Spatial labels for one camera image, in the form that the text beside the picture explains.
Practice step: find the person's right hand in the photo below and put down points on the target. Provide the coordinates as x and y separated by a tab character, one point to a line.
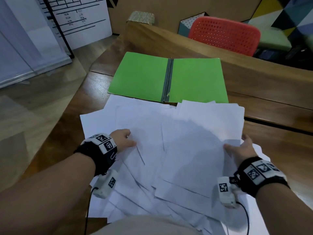
243	151

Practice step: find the person's left hand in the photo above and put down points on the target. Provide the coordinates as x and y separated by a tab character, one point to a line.
122	140

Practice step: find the pile of white papers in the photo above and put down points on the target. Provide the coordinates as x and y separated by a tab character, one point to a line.
185	144

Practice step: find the green folder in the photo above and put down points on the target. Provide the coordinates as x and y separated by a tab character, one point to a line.
141	75

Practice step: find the person's left forearm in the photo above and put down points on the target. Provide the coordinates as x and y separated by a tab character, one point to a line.
44	198

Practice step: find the person's right forearm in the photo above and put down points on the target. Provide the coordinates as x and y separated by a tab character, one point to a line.
281	212

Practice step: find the person's beige clothing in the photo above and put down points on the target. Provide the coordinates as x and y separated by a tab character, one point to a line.
146	226

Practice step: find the black left wristband with markers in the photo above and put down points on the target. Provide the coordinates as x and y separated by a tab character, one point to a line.
97	156

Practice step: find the black wristband with markers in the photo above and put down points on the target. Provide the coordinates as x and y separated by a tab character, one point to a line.
97	156
256	178

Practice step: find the black right wristband with markers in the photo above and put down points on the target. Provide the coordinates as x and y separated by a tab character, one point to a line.
256	178

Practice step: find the white board with chart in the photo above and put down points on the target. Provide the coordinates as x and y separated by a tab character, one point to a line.
85	34

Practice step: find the green bench cushion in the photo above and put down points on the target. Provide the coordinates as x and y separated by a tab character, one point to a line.
274	42

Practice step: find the red perforated chair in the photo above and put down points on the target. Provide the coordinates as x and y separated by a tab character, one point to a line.
220	34

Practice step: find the patterned woven box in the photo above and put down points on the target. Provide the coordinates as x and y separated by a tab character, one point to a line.
141	17

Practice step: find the teal white dotted box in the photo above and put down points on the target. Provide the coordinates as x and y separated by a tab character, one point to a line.
183	28

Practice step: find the white banner panel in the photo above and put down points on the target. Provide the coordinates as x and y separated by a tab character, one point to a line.
24	53

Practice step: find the colourful triangle patterned backrest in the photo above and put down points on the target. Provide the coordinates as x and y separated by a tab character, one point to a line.
293	12

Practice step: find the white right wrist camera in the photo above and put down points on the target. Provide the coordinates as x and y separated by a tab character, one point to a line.
227	195

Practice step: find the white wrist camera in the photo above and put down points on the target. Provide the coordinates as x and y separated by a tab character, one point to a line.
227	195
105	186

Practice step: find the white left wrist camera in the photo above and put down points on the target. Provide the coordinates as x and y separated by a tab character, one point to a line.
105	186

